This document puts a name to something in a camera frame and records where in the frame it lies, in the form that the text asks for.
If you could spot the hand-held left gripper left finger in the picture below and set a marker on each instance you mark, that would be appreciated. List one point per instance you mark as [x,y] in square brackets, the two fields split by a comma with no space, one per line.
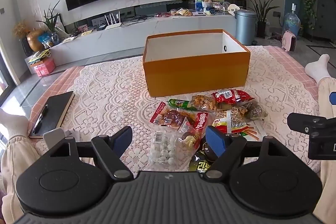
[123,140]

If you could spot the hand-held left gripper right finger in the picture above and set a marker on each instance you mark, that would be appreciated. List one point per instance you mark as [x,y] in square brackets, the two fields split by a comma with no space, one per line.
[214,140]

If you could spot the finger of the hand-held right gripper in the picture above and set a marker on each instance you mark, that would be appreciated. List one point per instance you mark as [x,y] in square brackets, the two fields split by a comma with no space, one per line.
[299,121]
[332,98]

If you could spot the brown mushroom snack packet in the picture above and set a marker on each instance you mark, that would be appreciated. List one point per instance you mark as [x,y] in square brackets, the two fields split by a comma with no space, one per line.
[187,140]

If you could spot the black packet green print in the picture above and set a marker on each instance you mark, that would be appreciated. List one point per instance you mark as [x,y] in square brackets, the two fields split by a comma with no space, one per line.
[199,163]

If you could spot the yellow label noodle packet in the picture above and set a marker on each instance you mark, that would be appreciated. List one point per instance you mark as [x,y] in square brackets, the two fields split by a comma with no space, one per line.
[233,119]

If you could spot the white packet with orange sticks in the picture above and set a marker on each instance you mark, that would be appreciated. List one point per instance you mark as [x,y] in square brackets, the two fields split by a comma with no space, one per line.
[249,132]

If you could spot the clear nut snack packet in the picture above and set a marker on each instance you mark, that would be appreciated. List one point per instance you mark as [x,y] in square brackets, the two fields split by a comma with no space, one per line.
[203,102]

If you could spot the clear packet of white eggs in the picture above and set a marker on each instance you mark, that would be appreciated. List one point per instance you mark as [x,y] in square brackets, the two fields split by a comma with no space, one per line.
[162,150]

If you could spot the braised meat red-ended packet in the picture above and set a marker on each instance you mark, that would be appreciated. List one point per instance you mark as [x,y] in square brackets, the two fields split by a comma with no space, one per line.
[172,119]

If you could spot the red snack packet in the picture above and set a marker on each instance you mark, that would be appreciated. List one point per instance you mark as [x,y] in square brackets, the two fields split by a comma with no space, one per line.
[231,96]

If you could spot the dark seed packet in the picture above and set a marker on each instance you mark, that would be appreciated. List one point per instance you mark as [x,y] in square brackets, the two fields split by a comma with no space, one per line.
[253,109]

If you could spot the green sausage packet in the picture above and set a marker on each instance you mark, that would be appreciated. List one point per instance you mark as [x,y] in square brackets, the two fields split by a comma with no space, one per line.
[181,103]

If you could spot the orange cardboard box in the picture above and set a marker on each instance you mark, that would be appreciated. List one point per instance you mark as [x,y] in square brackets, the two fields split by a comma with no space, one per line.
[197,71]

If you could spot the person's right leg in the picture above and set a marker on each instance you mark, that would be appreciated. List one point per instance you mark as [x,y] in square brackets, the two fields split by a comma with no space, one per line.
[319,69]

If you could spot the person's leg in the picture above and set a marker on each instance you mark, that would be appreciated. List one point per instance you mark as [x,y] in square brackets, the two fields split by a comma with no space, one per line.
[10,161]
[319,69]

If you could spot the pink checked mat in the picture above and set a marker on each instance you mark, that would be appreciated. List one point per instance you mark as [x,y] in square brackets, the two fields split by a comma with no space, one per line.
[288,61]

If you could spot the white paper item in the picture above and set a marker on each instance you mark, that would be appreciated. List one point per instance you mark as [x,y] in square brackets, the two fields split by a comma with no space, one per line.
[53,136]

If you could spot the pink space heater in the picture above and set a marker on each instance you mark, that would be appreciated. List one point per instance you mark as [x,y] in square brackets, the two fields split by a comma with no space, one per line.
[288,41]

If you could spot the black notebook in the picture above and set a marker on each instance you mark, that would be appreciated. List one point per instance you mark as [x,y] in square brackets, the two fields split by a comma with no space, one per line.
[56,111]

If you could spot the grey drawer cabinet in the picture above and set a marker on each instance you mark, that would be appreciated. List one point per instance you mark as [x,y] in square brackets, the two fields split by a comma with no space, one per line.
[325,19]

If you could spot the black pen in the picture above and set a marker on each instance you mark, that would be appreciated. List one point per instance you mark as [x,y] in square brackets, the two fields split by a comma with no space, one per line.
[40,119]

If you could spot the blue water jug with pump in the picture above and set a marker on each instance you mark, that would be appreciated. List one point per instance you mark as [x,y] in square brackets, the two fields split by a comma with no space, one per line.
[291,23]

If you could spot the tall potted plant black pot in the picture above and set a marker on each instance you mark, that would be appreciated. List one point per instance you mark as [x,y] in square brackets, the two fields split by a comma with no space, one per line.
[261,29]

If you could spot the white marble media console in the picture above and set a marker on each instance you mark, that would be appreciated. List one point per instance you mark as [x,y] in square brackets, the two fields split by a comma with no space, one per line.
[118,40]

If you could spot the pink storage boxes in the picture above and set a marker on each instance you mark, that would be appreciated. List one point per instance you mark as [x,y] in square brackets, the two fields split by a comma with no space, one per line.
[43,67]

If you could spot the blue-grey pedal trash can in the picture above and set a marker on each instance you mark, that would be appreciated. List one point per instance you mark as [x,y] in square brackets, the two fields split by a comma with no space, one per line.
[245,27]

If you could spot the black small box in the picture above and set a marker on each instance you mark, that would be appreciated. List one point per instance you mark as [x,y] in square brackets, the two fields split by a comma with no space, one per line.
[101,28]

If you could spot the white router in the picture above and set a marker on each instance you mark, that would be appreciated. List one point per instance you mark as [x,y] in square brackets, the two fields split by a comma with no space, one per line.
[113,26]

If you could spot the person's left leg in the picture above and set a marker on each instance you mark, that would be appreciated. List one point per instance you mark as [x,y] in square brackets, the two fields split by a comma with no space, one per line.
[10,161]

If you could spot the yellow paper pile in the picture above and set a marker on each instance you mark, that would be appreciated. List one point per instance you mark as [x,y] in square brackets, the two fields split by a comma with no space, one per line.
[39,56]

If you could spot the white kitchen scale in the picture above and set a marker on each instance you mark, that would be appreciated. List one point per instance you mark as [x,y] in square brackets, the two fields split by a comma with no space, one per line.
[198,13]

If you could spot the blue and white jar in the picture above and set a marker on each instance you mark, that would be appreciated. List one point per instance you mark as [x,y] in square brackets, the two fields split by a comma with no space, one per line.
[210,12]

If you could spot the blue snack bag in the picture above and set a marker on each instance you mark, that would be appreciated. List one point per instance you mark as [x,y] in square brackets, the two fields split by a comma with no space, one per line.
[45,38]

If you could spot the white round gadget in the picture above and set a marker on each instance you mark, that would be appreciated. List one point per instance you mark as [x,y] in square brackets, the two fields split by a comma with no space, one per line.
[234,9]

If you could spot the snack bags pile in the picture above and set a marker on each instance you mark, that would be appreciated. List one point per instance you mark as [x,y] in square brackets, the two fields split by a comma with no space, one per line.
[182,12]

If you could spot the gold round vase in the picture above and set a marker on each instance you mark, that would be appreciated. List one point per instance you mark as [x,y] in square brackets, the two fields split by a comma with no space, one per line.
[34,41]

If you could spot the dark vase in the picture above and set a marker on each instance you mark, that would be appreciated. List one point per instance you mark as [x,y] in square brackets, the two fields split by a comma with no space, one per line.
[26,47]

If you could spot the white small basket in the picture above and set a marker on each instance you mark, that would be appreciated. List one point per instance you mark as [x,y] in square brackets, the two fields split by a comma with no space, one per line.
[207,4]

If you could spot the green plant in glass vase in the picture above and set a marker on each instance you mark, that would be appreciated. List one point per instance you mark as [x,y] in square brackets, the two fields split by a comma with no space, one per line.
[52,22]

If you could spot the dried flower bunch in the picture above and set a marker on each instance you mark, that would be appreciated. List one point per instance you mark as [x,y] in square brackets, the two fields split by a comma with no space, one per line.
[21,29]

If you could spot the wall socket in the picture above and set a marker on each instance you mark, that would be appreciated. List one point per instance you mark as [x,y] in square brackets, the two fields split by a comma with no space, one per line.
[277,14]

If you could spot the pink photo frame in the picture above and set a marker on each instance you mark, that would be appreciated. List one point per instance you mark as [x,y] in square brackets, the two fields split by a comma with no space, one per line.
[83,28]

